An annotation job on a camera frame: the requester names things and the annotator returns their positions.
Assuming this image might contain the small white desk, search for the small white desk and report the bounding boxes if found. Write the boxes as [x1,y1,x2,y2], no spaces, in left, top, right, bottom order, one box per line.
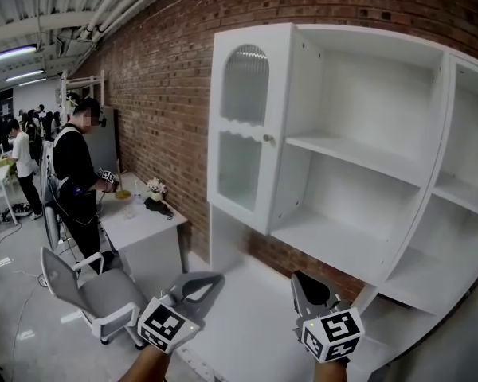
[99,170,190,284]

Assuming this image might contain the white cabinet door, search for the white cabinet door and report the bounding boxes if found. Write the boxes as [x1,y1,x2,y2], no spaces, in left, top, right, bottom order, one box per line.
[206,22,300,236]

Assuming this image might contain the person's left forearm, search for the person's left forearm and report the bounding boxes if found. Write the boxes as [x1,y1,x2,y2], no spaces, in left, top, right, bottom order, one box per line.
[117,345,170,382]

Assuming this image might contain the pink flowers in white pot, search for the pink flowers in white pot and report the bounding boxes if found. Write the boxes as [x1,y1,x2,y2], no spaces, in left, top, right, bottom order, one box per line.
[146,177,168,203]

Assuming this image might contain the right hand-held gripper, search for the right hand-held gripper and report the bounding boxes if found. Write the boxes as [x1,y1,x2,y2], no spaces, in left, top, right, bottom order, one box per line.
[289,270,366,368]

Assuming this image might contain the white ceiling pipes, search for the white ceiling pipes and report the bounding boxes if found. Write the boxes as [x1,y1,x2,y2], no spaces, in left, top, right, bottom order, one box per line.
[84,0,185,36]

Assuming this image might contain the ceiling air conditioner unit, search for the ceiling air conditioner unit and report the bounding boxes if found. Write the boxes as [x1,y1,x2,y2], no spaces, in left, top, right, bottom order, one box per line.
[55,25,97,56]

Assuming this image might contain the white floor cable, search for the white floor cable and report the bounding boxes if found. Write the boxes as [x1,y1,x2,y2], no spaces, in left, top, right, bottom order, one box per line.
[10,268,45,342]

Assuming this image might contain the black floor cable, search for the black floor cable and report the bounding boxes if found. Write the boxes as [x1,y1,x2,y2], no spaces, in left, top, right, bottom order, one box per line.
[0,220,19,259]

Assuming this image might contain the white desk hutch shelving unit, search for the white desk hutch shelving unit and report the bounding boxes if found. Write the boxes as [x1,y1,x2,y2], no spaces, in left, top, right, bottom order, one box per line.
[174,22,478,382]

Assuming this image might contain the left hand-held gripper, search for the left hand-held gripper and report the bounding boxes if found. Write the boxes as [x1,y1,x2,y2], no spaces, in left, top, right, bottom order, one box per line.
[137,271,225,353]

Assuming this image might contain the white frame rack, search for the white frame rack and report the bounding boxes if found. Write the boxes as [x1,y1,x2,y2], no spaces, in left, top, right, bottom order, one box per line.
[59,69,105,123]

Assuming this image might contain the dark bundle of gear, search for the dark bundle of gear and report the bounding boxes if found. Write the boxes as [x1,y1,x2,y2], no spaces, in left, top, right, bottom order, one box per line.
[0,201,33,224]

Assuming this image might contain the gold stand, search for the gold stand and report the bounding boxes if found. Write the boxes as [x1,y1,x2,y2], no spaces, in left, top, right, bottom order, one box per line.
[115,158,133,201]

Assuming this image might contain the person's right forearm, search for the person's right forearm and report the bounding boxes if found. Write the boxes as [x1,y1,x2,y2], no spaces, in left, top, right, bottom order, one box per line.
[311,357,348,382]

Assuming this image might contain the grey oval board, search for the grey oval board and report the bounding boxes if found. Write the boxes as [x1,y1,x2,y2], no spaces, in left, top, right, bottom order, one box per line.
[43,202,61,251]

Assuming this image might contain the white grey office chair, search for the white grey office chair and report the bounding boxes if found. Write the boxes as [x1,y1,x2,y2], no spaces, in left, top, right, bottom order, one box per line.
[40,245,149,348]

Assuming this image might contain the black cloth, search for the black cloth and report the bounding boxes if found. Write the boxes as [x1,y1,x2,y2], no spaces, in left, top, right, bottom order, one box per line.
[143,197,174,220]

